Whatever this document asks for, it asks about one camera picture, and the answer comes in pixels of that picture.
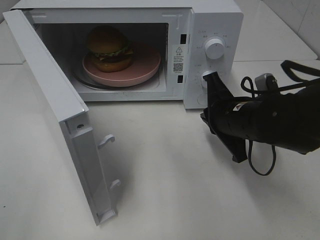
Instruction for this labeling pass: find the white microwave knob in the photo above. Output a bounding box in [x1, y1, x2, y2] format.
[204, 36, 226, 60]
[200, 70, 213, 90]

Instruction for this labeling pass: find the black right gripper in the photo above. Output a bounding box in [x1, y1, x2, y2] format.
[200, 71, 253, 163]

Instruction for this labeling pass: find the burger with lettuce and cheese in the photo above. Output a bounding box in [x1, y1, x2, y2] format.
[86, 25, 134, 73]

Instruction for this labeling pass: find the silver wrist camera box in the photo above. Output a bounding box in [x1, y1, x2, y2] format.
[254, 73, 279, 95]

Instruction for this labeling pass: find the white microwave door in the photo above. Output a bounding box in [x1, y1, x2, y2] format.
[3, 9, 121, 225]

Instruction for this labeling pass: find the white warning label sticker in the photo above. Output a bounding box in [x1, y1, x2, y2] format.
[171, 44, 186, 74]

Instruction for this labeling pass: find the pink round plate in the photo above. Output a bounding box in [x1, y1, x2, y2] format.
[82, 42, 161, 88]

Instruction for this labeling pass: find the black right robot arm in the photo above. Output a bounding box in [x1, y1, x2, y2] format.
[201, 72, 320, 158]

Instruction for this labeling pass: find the black camera cable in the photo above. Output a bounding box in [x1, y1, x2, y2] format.
[240, 59, 320, 176]

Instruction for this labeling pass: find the white microwave oven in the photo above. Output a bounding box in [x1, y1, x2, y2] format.
[10, 0, 243, 109]

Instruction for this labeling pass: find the round white door button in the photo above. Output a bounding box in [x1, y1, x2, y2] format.
[197, 94, 208, 106]

